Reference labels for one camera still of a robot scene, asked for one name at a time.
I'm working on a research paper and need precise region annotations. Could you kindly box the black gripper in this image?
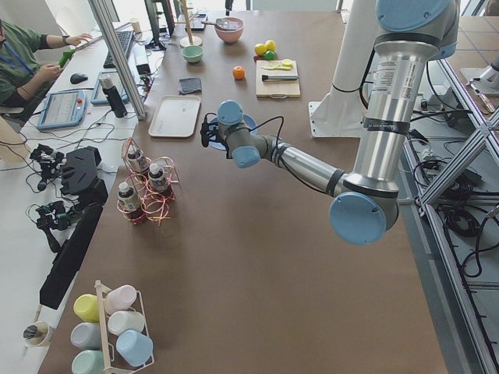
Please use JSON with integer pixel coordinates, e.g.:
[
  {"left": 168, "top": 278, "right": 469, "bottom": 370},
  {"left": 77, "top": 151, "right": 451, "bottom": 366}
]
[{"left": 212, "top": 130, "right": 232, "bottom": 159}]

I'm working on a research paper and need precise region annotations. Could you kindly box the blue plate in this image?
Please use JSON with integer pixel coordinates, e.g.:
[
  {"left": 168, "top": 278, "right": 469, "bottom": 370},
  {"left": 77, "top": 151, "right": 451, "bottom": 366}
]
[{"left": 208, "top": 114, "right": 257, "bottom": 148}]

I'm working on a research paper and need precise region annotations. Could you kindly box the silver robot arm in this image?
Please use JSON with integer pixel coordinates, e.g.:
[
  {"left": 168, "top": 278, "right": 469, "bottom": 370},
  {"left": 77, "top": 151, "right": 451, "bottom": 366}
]
[{"left": 202, "top": 1, "right": 459, "bottom": 245}]

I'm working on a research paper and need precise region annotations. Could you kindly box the cream rabbit tray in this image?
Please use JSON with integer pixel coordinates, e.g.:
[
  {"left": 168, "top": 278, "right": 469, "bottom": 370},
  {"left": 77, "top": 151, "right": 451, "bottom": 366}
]
[{"left": 148, "top": 95, "right": 200, "bottom": 138}]

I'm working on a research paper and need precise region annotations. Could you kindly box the grey cloth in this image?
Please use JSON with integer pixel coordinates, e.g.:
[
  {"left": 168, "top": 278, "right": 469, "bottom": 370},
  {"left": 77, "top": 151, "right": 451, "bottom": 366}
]
[{"left": 179, "top": 77, "right": 202, "bottom": 95}]

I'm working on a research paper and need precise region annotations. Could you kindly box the orange mandarin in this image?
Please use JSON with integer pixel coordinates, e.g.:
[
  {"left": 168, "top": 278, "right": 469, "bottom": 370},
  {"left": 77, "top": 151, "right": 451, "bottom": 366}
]
[{"left": 232, "top": 65, "right": 246, "bottom": 80}]

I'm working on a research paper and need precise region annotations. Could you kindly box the tea bottle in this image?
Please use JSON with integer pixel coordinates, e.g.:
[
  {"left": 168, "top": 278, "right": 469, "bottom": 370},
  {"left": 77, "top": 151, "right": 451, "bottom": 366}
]
[
  {"left": 148, "top": 163, "right": 174, "bottom": 199},
  {"left": 126, "top": 148, "right": 149, "bottom": 174},
  {"left": 118, "top": 182, "right": 146, "bottom": 224}
]

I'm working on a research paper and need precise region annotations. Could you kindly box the wooden cutting board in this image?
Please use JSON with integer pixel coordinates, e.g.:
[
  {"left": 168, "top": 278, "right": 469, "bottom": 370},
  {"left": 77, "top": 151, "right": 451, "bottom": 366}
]
[{"left": 256, "top": 60, "right": 301, "bottom": 98}]

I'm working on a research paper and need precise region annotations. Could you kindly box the steel muddler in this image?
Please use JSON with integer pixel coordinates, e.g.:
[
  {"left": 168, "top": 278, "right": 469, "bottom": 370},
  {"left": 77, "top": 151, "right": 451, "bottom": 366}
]
[{"left": 261, "top": 74, "right": 299, "bottom": 83}]

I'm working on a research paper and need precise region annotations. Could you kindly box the green bowl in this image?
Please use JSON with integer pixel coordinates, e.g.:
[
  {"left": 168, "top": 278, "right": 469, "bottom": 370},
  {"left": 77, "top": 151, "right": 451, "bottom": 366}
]
[{"left": 182, "top": 45, "right": 203, "bottom": 63}]

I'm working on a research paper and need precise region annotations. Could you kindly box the yellow plastic knife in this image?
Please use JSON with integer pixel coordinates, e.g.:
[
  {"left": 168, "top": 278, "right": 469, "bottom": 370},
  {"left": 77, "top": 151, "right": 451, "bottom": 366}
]
[{"left": 261, "top": 65, "right": 292, "bottom": 71}]

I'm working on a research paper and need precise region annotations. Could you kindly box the green lime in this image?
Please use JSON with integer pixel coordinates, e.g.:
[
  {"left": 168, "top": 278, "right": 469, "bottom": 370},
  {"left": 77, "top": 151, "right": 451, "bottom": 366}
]
[{"left": 263, "top": 50, "right": 275, "bottom": 61}]

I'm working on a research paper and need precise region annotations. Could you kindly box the lemon half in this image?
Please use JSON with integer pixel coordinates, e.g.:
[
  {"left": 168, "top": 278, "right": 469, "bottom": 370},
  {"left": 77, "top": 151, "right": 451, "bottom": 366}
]
[{"left": 281, "top": 59, "right": 293, "bottom": 68}]

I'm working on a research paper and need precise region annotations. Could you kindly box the black thermos bottle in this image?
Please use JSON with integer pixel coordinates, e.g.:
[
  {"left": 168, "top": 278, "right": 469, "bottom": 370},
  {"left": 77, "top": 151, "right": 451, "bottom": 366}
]
[{"left": 99, "top": 75, "right": 127, "bottom": 118}]

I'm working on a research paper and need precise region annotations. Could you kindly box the pink bowl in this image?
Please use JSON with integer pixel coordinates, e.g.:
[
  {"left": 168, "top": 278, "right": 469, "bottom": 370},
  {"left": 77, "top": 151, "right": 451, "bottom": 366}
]
[{"left": 214, "top": 17, "right": 244, "bottom": 44}]

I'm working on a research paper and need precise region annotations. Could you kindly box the metal ice scoop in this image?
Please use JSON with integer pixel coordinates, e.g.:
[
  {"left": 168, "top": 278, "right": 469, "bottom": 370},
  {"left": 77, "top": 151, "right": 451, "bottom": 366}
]
[{"left": 202, "top": 17, "right": 240, "bottom": 31}]

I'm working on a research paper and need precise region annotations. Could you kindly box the teach pendant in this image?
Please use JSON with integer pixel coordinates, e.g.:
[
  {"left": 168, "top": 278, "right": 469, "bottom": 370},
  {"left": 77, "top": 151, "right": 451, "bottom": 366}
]
[
  {"left": 90, "top": 70, "right": 129, "bottom": 106},
  {"left": 37, "top": 90, "right": 87, "bottom": 130}
]

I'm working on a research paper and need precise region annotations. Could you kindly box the black keyboard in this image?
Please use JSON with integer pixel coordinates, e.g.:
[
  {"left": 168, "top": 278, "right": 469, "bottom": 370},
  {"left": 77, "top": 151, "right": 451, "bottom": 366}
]
[{"left": 102, "top": 30, "right": 135, "bottom": 69}]

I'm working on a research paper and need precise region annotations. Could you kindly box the computer mouse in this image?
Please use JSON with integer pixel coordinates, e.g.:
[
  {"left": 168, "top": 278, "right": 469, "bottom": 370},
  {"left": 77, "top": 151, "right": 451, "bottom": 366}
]
[{"left": 69, "top": 73, "right": 88, "bottom": 84}]

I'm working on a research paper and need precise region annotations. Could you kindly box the seated person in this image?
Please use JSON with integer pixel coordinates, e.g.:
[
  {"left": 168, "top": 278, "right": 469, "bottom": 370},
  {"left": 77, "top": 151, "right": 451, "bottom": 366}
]
[{"left": 1, "top": 21, "right": 91, "bottom": 122}]

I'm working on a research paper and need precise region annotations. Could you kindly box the cup rack with cups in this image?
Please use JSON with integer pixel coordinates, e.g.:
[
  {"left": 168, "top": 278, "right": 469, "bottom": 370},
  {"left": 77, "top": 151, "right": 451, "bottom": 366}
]
[{"left": 69, "top": 280, "right": 155, "bottom": 373}]

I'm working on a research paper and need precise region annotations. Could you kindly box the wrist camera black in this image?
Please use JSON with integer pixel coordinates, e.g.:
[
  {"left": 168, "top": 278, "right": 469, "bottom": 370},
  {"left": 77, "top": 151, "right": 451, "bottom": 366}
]
[{"left": 200, "top": 122, "right": 218, "bottom": 147}]

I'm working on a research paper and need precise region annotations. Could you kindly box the copper wire bottle rack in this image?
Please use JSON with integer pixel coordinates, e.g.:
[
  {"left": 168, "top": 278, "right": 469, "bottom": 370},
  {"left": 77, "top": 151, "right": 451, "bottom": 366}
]
[{"left": 116, "top": 138, "right": 179, "bottom": 226}]

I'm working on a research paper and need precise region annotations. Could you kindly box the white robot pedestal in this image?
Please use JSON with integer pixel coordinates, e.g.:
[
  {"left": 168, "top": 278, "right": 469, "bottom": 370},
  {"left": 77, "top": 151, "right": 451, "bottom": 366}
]
[{"left": 309, "top": 1, "right": 378, "bottom": 138}]

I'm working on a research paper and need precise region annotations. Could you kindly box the aluminium frame post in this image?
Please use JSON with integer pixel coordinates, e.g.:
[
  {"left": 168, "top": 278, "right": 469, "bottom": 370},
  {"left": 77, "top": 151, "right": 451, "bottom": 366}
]
[{"left": 88, "top": 0, "right": 147, "bottom": 120}]

